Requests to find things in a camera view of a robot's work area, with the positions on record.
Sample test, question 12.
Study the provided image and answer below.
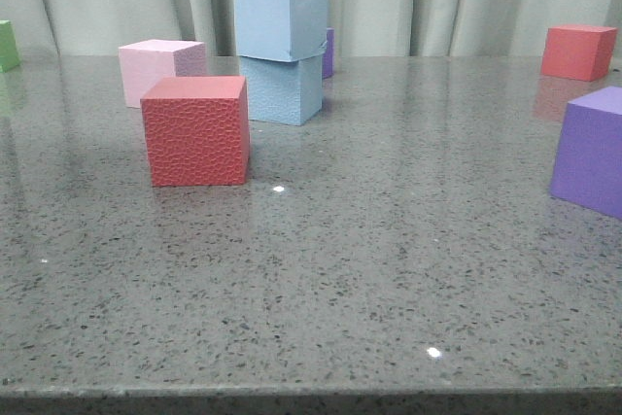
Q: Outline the light blue textured block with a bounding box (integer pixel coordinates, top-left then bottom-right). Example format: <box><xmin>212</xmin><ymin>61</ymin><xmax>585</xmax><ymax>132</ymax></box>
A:
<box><xmin>239</xmin><ymin>55</ymin><xmax>323</xmax><ymax>125</ymax></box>

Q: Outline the light blue smooth block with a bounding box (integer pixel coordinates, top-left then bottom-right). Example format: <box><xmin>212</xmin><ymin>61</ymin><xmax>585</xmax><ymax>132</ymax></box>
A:
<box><xmin>234</xmin><ymin>0</ymin><xmax>328</xmax><ymax>62</ymax></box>

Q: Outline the purple back block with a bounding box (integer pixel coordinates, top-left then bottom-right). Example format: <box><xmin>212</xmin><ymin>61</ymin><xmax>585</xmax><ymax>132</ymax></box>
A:
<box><xmin>322</xmin><ymin>27</ymin><xmax>334</xmax><ymax>79</ymax></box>

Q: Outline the purple block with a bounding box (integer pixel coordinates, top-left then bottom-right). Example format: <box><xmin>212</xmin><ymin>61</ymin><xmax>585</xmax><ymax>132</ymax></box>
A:
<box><xmin>550</xmin><ymin>86</ymin><xmax>621</xmax><ymax>219</ymax></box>
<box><xmin>322</xmin><ymin>27</ymin><xmax>334</xmax><ymax>79</ymax></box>

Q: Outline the red textured front block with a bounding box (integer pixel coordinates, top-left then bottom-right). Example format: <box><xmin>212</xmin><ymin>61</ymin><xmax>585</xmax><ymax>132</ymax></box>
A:
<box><xmin>141</xmin><ymin>76</ymin><xmax>250</xmax><ymax>187</ymax></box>

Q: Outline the pink foam block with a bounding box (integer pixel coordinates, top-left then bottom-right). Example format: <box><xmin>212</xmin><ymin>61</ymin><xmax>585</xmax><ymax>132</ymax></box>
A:
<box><xmin>119</xmin><ymin>39</ymin><xmax>207</xmax><ymax>108</ymax></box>

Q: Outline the purple front right block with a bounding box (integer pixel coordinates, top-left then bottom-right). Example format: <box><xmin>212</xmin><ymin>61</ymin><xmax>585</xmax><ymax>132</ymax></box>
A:
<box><xmin>550</xmin><ymin>86</ymin><xmax>621</xmax><ymax>219</ymax></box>

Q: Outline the red back right block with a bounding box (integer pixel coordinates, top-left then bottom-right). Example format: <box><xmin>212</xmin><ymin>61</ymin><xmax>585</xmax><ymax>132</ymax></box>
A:
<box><xmin>540</xmin><ymin>24</ymin><xmax>618</xmax><ymax>82</ymax></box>

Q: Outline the green foam block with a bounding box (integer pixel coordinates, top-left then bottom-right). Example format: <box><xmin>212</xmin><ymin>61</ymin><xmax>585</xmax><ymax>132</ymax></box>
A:
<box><xmin>0</xmin><ymin>20</ymin><xmax>20</xmax><ymax>73</ymax></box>

